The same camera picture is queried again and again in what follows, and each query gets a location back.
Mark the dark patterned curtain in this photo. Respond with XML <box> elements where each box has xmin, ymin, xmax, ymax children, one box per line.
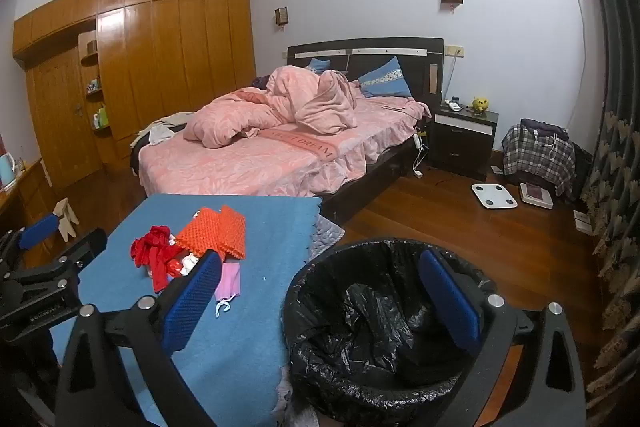
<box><xmin>570</xmin><ymin>0</ymin><xmax>640</xmax><ymax>427</ymax></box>

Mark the pink quilt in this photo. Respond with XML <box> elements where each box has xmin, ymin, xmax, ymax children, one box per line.
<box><xmin>183</xmin><ymin>66</ymin><xmax>358</xmax><ymax>149</ymax></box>

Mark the bed with pink sheet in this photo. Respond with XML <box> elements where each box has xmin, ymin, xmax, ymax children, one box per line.
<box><xmin>131</xmin><ymin>38</ymin><xmax>445</xmax><ymax>210</ymax></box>

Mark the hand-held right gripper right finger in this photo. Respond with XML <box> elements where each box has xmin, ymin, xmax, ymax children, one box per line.
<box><xmin>418</xmin><ymin>248</ymin><xmax>587</xmax><ymax>427</ymax></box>

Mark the white bathroom scale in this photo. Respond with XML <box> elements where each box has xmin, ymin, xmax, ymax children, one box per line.
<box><xmin>471</xmin><ymin>182</ymin><xmax>518</xmax><ymax>210</ymax></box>

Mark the white and black clothes heap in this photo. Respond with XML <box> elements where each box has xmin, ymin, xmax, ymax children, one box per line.
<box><xmin>131</xmin><ymin>119</ymin><xmax>193</xmax><ymax>148</ymax></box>

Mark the light blue kettle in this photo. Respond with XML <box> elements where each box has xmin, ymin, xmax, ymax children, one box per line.
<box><xmin>0</xmin><ymin>153</ymin><xmax>18</xmax><ymax>188</ymax></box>

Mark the blue pillow with white band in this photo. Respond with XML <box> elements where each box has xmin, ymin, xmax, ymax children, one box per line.
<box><xmin>357</xmin><ymin>56</ymin><xmax>413</xmax><ymax>99</ymax></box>

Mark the black nightstand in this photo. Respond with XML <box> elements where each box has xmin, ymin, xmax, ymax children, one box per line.
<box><xmin>431</xmin><ymin>107</ymin><xmax>500</xmax><ymax>182</ymax></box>

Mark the wooden wardrobe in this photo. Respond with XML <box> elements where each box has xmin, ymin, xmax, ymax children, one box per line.
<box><xmin>12</xmin><ymin>0</ymin><xmax>258</xmax><ymax>253</ymax></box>

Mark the blue table mat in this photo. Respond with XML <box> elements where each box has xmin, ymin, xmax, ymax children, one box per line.
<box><xmin>50</xmin><ymin>194</ymin><xmax>323</xmax><ymax>427</ymax></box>

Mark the dark clothes pile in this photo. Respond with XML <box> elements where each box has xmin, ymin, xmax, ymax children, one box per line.
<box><xmin>520</xmin><ymin>118</ymin><xmax>571</xmax><ymax>140</ymax></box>

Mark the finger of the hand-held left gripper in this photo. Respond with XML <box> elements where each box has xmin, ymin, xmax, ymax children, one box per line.
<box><xmin>0</xmin><ymin>213</ymin><xmax>61</xmax><ymax>268</ymax></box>
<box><xmin>7</xmin><ymin>228</ymin><xmax>108</xmax><ymax>289</ymax></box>

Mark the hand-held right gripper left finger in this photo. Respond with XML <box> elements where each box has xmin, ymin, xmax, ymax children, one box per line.
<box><xmin>54</xmin><ymin>251</ymin><xmax>223</xmax><ymax>427</ymax></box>

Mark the plaid cloth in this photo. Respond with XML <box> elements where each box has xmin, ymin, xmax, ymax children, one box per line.
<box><xmin>501</xmin><ymin>124</ymin><xmax>577</xmax><ymax>198</ymax></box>

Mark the black trash bin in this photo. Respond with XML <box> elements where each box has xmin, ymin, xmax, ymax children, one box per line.
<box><xmin>282</xmin><ymin>239</ymin><xmax>501</xmax><ymax>413</ymax></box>

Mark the wooden side cabinet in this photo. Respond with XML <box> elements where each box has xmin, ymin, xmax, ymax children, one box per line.
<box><xmin>0</xmin><ymin>159</ymin><xmax>51</xmax><ymax>228</ymax></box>

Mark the pink face mask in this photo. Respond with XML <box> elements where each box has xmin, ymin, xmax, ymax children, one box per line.
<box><xmin>214</xmin><ymin>259</ymin><xmax>243</xmax><ymax>318</ymax></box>

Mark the scale with red centre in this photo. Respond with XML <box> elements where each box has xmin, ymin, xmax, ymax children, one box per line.
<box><xmin>519</xmin><ymin>183</ymin><xmax>555</xmax><ymax>209</ymax></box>

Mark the grey quilted cloth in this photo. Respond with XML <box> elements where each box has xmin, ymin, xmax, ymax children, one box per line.
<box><xmin>309</xmin><ymin>214</ymin><xmax>346</xmax><ymax>260</ymax></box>

